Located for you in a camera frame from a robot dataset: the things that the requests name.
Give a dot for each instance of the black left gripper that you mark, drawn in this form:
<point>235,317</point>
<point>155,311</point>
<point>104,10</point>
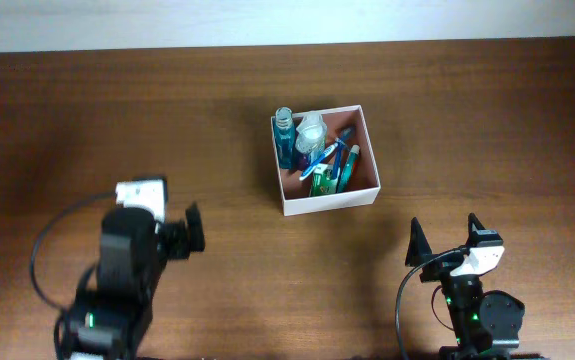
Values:
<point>182,244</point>

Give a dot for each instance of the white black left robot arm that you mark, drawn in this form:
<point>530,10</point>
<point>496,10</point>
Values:
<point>113,304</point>

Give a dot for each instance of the teal mouthwash bottle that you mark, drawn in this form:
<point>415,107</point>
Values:
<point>284,136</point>

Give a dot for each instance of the white cardboard box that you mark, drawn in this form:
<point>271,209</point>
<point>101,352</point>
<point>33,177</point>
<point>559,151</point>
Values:
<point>364,183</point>

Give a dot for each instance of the clear purple sanitizer bottle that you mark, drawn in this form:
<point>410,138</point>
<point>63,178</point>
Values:
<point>310,140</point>

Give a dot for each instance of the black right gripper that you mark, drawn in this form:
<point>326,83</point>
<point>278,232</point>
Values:
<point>419,248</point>

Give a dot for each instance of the green red toothpaste tube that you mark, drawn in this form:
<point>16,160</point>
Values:
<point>348,168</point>

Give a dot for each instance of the blue white toothbrush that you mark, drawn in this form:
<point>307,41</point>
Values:
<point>345,134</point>

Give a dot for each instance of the green white soap packet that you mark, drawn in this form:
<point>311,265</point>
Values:
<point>323,181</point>

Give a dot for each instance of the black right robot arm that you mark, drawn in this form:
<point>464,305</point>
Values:
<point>486,325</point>

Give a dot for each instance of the blue disposable razor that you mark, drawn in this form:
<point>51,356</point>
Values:
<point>338,157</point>

